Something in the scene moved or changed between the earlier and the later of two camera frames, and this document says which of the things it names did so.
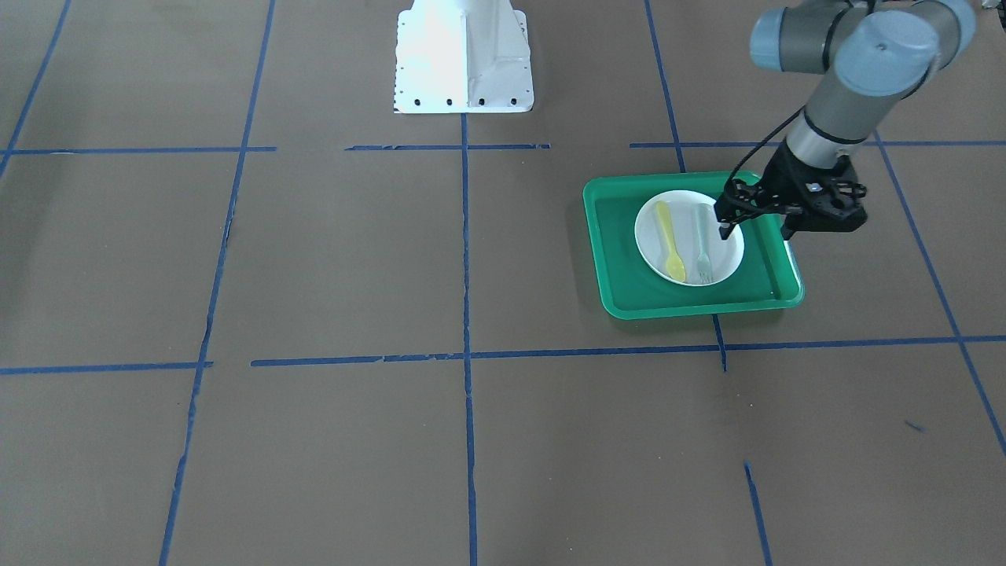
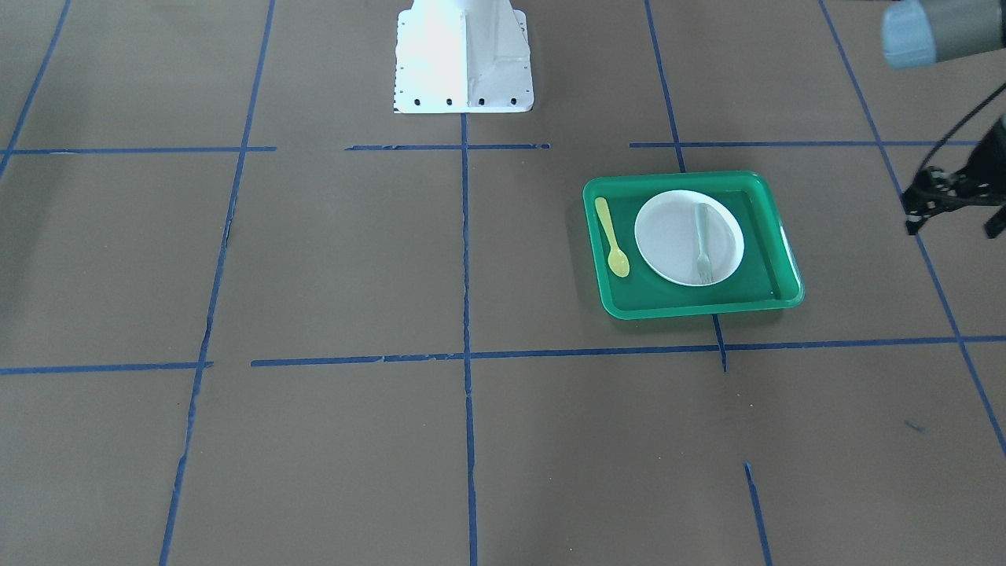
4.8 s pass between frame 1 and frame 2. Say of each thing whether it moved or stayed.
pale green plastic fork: stayed
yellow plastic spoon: moved
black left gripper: moved
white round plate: stayed
